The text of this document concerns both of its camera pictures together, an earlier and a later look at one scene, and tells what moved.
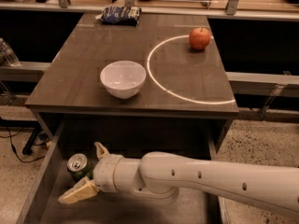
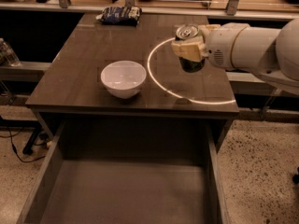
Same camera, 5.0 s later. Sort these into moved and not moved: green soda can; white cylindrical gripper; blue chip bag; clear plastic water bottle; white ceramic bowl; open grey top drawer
Moved: green soda can; white cylindrical gripper
Not moved: blue chip bag; open grey top drawer; white ceramic bowl; clear plastic water bottle
